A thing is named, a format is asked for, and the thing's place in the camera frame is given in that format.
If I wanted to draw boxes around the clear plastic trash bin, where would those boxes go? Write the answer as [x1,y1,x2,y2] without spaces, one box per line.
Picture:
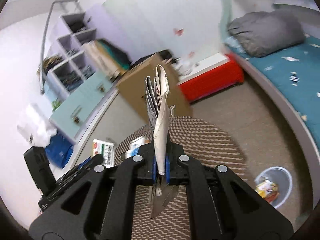
[254,166,293,209]

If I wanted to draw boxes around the blue patterned bed sheet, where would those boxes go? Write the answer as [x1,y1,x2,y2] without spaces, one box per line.
[225,34,320,146]

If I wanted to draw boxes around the mint green drawer cabinet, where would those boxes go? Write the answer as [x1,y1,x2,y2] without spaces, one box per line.
[49,71,114,144]

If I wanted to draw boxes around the grey folded quilt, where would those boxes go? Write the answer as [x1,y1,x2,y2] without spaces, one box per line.
[227,10,305,57]

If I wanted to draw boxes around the white cube shelf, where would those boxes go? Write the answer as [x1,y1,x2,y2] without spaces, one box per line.
[47,12,95,101]

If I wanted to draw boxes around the red bed step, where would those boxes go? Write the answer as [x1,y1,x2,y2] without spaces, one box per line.
[178,53,244,102]

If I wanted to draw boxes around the brown cardboard box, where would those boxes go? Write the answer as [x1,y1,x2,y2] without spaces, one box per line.
[116,52,193,126]

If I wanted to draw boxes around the hanging clothes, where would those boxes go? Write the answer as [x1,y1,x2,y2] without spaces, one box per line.
[81,39,131,79]

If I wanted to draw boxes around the blue storage bag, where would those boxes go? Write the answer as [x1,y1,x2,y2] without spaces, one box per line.
[45,132,74,168]

